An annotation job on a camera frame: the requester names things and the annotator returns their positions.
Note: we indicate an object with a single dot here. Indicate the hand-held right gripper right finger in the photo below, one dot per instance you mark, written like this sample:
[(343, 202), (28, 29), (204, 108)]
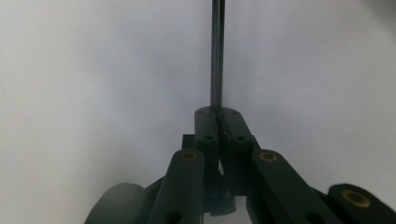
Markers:
[(238, 140)]

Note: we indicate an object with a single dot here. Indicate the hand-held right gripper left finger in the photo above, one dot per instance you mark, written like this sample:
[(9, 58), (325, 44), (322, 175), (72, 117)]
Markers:
[(208, 127)]

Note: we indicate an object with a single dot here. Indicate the black brush with square head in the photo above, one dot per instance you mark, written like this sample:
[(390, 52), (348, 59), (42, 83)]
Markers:
[(217, 46)]

